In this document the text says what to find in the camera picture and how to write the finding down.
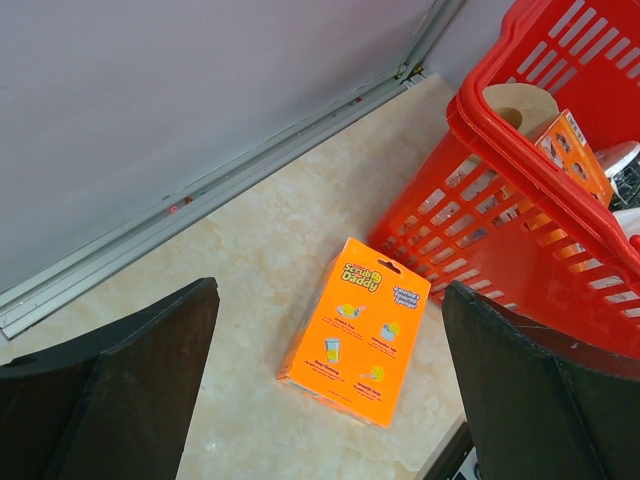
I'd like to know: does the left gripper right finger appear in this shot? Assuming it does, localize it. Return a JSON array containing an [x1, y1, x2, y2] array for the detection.
[[442, 282, 639, 479]]

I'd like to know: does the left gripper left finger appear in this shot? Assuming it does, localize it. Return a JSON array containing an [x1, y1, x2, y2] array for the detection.
[[1, 277, 219, 479]]

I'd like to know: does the red plastic shopping basket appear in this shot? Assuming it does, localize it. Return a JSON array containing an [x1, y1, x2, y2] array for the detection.
[[368, 1, 639, 358]]

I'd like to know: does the white plastic bag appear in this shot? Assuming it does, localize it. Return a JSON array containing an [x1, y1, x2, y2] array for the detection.
[[595, 141, 640, 240]]

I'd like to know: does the orange snack box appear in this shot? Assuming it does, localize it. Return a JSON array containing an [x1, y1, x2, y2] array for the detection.
[[533, 109, 613, 207]]

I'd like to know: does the brown paper roll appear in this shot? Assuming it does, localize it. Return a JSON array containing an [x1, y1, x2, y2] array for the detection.
[[483, 83, 560, 142]]

